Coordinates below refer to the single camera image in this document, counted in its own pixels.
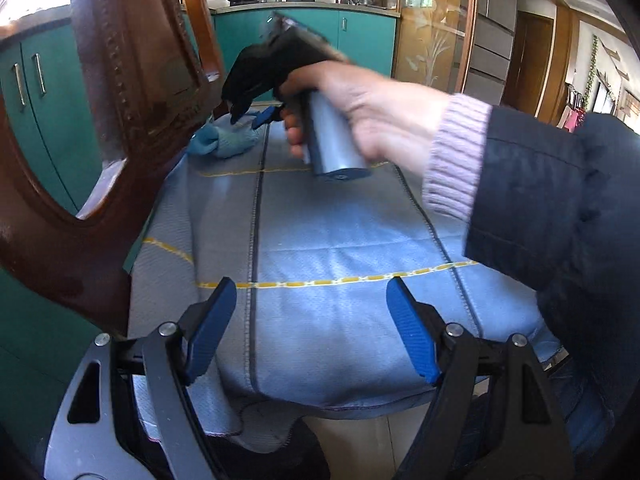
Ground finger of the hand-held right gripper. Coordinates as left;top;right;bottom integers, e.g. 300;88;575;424
227;92;255;127
250;104;287;131

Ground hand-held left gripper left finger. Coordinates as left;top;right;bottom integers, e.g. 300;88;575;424
44;276;238;480

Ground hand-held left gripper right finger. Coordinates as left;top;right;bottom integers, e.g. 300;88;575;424
386;276;576;480

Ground teal knitted cloth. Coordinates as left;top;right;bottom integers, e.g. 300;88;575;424
186;119;261;160

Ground person's right forearm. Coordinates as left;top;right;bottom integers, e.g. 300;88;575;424
422;92;640;378

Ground person's right hand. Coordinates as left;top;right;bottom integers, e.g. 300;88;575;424
277;60;453;170

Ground blue seat cushion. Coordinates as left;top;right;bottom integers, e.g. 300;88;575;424
127;100;565;448

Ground carved wooden chair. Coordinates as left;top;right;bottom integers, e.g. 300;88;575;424
0;0;226;342

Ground wood framed glass door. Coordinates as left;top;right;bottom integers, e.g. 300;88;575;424
382;0;479;95

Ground person's blue jeans leg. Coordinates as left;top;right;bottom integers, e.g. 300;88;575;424
545;355;623;463

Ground silver refrigerator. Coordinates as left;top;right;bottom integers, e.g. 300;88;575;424
465;0;521;106

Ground tall teal cabinet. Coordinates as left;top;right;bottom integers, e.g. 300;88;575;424
0;15;148;411

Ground brown wooden door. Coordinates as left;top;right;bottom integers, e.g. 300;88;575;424
502;10;557;112

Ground pink hanging cloth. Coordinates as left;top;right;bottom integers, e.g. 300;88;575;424
564;107;587;134

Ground green garland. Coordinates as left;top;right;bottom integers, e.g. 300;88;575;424
586;35;601;111

